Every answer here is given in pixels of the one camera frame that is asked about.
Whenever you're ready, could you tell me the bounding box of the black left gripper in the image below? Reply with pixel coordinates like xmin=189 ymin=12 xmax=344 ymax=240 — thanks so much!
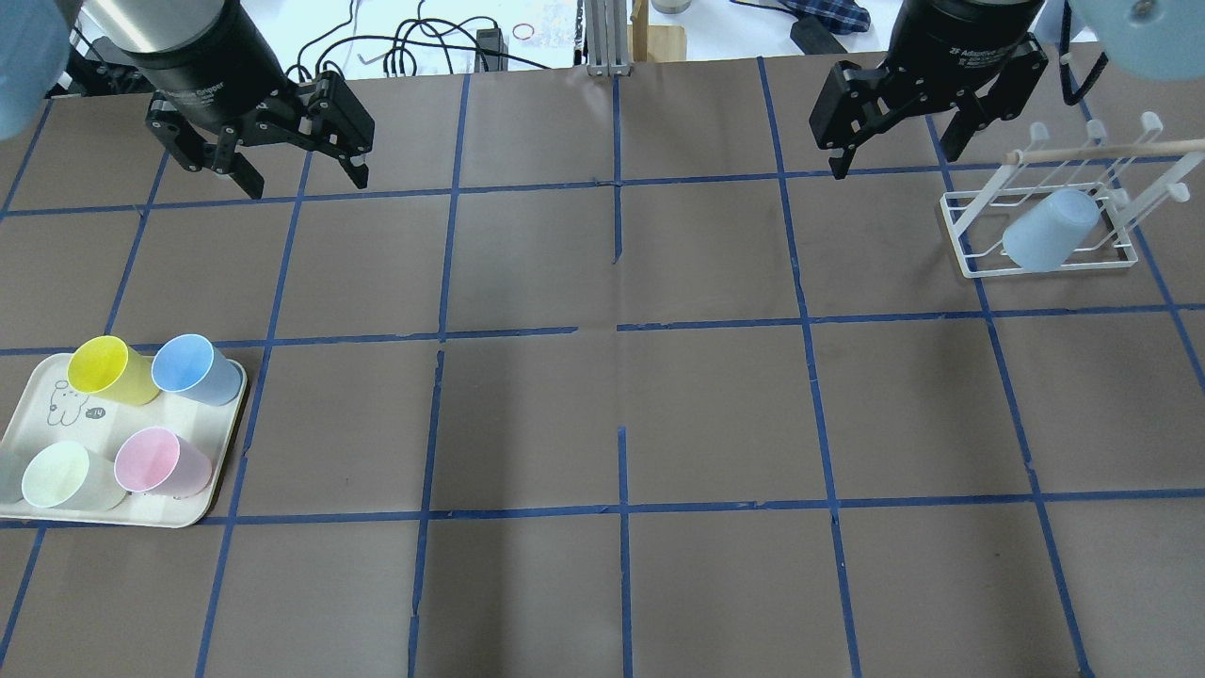
xmin=121 ymin=1 xmax=376 ymax=199

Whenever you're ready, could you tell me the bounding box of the cream plastic tray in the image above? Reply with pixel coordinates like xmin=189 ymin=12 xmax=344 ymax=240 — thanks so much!
xmin=1 ymin=353 xmax=247 ymax=527

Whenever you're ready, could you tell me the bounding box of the white wire cup rack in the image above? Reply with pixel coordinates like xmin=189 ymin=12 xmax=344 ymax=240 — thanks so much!
xmin=937 ymin=111 xmax=1203 ymax=279

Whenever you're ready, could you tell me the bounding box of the light blue plastic cup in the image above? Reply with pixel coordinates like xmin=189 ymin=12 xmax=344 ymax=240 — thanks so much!
xmin=1003 ymin=188 xmax=1101 ymax=273

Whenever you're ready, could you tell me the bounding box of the folded blue plaid umbrella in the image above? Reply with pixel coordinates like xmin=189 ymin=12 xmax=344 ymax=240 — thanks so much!
xmin=778 ymin=0 xmax=871 ymax=36

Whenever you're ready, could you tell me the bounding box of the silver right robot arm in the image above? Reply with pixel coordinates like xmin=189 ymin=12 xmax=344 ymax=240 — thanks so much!
xmin=809 ymin=1 xmax=1204 ymax=179

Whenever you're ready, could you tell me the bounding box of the aluminium frame post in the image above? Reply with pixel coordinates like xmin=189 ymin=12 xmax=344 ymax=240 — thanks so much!
xmin=581 ymin=0 xmax=631 ymax=77

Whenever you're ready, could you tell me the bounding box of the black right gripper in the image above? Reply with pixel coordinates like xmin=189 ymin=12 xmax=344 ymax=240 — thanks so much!
xmin=810 ymin=1 xmax=1050 ymax=179

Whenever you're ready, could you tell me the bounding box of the wooden mug tree stand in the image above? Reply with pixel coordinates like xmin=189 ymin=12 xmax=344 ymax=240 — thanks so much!
xmin=628 ymin=1 xmax=687 ymax=63

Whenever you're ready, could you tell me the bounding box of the pale green plastic cup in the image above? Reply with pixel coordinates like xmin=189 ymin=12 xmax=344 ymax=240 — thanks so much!
xmin=20 ymin=441 xmax=127 ymax=511

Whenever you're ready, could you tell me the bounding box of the black power adapter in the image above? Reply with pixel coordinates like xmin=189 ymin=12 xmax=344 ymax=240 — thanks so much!
xmin=789 ymin=14 xmax=847 ymax=55

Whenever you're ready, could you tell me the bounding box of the yellow plastic cup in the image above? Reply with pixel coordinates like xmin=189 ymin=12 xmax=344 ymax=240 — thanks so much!
xmin=66 ymin=335 xmax=161 ymax=405

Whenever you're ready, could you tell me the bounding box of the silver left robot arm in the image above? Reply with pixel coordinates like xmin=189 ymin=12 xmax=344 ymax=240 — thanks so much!
xmin=1 ymin=1 xmax=375 ymax=199

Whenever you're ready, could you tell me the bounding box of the pink plastic cup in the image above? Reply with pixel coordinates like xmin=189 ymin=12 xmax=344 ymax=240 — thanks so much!
xmin=114 ymin=428 xmax=214 ymax=499

